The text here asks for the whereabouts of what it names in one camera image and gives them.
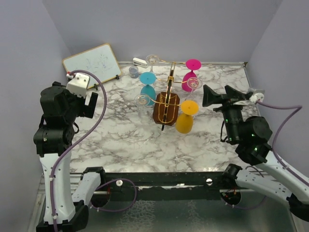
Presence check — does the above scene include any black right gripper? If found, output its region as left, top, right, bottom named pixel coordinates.
left=202, top=84, right=248, bottom=143

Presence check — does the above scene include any pink plastic wine glass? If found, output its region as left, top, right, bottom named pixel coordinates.
left=182, top=59, right=202, bottom=92

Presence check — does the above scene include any orange plastic wine glass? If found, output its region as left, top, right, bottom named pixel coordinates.
left=175, top=100, right=199, bottom=134

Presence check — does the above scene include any short clear glass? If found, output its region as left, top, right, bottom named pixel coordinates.
left=134, top=94, right=151, bottom=119

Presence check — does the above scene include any blue plastic wine glass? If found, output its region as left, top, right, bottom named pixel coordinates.
left=140, top=72, right=156, bottom=106

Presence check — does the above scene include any clear champagne flute glass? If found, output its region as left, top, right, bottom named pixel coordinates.
left=146, top=55, right=161, bottom=73

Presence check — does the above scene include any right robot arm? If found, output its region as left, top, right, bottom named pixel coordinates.
left=202, top=85, right=309, bottom=221

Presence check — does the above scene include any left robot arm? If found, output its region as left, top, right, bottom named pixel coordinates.
left=33, top=80, right=107, bottom=232

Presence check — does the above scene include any gold and black glass rack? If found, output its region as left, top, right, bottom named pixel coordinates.
left=152, top=60, right=186, bottom=131

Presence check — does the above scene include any small framed whiteboard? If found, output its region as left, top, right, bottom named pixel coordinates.
left=62, top=43, right=122, bottom=83

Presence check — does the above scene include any small jar of paper clips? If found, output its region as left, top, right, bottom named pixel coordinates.
left=129, top=66, right=139, bottom=79

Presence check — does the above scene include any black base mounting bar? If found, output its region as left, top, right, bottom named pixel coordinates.
left=82, top=166, right=251, bottom=201

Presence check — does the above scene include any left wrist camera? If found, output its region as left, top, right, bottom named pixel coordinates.
left=66, top=72, right=90, bottom=99

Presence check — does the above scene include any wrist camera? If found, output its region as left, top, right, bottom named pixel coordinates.
left=66, top=72, right=90, bottom=99
left=233, top=88, right=265, bottom=106

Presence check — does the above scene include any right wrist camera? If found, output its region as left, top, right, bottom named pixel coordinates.
left=233, top=88, right=265, bottom=106

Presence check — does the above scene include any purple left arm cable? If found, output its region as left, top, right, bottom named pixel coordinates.
left=49, top=69, right=138, bottom=232

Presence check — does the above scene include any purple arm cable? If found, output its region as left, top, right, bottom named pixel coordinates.
left=49, top=69, right=138, bottom=232
left=226, top=100, right=309, bottom=210

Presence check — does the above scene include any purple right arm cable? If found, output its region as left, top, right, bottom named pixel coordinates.
left=226, top=100, right=309, bottom=210

